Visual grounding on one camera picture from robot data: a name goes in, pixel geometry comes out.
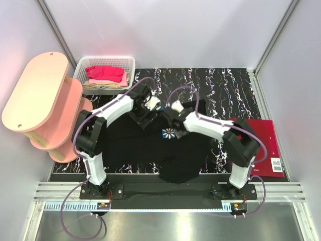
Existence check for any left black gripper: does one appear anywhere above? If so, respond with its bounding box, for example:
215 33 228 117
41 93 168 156
127 101 157 130

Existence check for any black t-shirt with daisy print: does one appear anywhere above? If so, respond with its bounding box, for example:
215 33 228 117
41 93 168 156
102 114 212 183

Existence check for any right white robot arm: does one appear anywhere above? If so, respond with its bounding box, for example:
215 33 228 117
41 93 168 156
163 101 267 199

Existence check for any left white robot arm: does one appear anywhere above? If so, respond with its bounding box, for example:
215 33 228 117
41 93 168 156
72 85 161 199

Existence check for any black marbled table mat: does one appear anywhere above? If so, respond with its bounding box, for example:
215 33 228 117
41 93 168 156
52 68 261 174

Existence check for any light pink garment in basket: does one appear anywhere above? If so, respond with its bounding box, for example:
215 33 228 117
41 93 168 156
89 72 130 87

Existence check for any magenta t-shirt in basket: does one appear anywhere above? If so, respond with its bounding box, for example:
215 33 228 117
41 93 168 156
86 66 125 82

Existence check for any white plastic laundry basket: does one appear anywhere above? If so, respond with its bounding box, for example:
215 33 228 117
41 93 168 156
73 56 135 95

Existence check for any beige garment in basket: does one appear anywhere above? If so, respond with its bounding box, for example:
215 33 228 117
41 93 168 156
82 81 121 89

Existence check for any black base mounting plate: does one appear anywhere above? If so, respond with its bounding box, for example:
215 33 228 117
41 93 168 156
80 174 257 201

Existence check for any pink three-tier wooden shelf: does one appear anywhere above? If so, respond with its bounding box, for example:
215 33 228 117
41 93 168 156
2 52 93 163

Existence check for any folded red t-shirt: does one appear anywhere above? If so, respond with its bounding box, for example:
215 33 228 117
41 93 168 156
228 118 285 179

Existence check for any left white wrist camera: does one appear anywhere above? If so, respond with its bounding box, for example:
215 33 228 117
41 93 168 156
144 94 161 110

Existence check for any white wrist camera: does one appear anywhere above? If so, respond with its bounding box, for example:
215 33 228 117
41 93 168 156
171 100 184 113
144 94 161 110

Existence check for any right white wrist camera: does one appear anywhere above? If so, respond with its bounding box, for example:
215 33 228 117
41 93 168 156
171 100 184 113

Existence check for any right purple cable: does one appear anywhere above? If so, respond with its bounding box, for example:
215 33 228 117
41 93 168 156
167 86 268 217

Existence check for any purple cable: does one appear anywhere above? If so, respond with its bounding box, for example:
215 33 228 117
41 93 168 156
167 86 268 217
60 77 157 239

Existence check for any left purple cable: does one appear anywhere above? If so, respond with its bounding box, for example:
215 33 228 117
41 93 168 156
60 77 157 239

